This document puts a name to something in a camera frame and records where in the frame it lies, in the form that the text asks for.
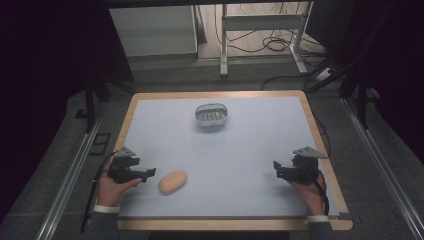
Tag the orange bread roll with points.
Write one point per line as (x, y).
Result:
(172, 181)

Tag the white metal desk frame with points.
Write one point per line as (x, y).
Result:
(263, 23)

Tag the white table mat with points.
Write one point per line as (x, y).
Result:
(220, 156)

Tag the person's right hand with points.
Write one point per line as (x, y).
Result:
(310, 196)

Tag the white soap dish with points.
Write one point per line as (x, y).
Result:
(211, 114)

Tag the white power strip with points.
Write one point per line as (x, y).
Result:
(324, 74)

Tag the aluminium rail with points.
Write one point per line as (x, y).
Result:
(383, 166)
(70, 180)

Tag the person's left hand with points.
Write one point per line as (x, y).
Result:
(111, 191)

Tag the black metal stand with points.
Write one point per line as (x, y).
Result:
(360, 76)
(96, 83)

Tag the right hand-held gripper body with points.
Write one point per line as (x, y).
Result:
(305, 165)

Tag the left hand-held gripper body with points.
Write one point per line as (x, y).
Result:
(122, 166)

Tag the white cabinet panel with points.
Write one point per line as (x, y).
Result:
(156, 31)

